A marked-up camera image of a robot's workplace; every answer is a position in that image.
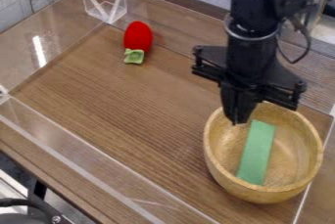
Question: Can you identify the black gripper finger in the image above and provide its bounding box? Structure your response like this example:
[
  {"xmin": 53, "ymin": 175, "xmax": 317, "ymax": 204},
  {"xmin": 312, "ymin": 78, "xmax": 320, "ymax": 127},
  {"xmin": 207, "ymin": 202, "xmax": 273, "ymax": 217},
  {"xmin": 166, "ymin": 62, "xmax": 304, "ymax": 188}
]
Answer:
[
  {"xmin": 237, "ymin": 89, "xmax": 262, "ymax": 123},
  {"xmin": 219, "ymin": 83, "xmax": 238, "ymax": 125}
]

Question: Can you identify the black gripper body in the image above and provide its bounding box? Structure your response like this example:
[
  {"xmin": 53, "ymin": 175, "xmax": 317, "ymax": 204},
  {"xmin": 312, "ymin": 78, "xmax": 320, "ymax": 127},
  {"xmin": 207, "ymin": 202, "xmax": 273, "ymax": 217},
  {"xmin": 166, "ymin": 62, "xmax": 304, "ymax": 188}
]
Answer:
[{"xmin": 192, "ymin": 45, "xmax": 306, "ymax": 111}]

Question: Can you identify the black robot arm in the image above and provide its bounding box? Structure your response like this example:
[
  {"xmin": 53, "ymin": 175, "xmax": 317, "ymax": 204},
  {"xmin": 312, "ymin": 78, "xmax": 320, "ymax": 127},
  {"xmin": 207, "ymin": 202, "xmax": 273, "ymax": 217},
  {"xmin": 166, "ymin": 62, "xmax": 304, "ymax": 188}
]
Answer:
[{"xmin": 192, "ymin": 0, "xmax": 308, "ymax": 124}]

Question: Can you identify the green flat stick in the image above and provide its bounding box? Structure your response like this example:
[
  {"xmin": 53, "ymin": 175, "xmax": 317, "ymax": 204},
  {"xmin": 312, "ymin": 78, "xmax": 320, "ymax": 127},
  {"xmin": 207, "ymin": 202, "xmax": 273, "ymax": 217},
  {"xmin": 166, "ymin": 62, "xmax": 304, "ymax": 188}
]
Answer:
[{"xmin": 235, "ymin": 120, "xmax": 276, "ymax": 185}]

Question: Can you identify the brown wooden bowl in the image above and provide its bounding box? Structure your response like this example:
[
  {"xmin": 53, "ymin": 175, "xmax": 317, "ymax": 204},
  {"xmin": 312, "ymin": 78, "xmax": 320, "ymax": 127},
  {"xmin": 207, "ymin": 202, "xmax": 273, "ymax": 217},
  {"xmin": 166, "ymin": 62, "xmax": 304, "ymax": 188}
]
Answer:
[{"xmin": 202, "ymin": 103, "xmax": 322, "ymax": 204}]

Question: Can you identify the red plush strawberry toy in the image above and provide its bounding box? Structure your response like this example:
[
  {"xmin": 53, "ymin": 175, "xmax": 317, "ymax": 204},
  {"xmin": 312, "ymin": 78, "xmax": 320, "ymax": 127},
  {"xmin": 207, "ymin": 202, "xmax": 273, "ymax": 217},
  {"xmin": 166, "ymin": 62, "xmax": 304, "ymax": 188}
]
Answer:
[{"xmin": 123, "ymin": 21, "xmax": 152, "ymax": 65}]

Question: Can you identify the clear acrylic corner bracket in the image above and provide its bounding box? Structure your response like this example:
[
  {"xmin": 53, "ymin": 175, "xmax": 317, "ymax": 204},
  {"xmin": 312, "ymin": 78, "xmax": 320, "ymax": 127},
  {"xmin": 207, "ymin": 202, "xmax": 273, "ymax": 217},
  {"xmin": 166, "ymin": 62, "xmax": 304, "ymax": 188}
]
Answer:
[{"xmin": 83, "ymin": 0, "xmax": 127, "ymax": 24}]

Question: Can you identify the clear acrylic tray wall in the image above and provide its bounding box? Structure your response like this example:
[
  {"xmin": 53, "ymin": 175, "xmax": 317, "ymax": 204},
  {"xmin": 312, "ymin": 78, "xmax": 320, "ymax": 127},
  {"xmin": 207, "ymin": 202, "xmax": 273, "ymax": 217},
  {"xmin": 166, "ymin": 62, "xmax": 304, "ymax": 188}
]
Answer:
[{"xmin": 0, "ymin": 86, "xmax": 218, "ymax": 224}]

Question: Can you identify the black table leg frame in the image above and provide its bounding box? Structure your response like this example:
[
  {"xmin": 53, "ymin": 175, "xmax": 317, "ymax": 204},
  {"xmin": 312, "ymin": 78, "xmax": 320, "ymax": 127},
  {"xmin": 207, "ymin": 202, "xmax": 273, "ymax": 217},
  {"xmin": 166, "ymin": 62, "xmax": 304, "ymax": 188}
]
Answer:
[{"xmin": 0, "ymin": 180, "xmax": 76, "ymax": 224}]

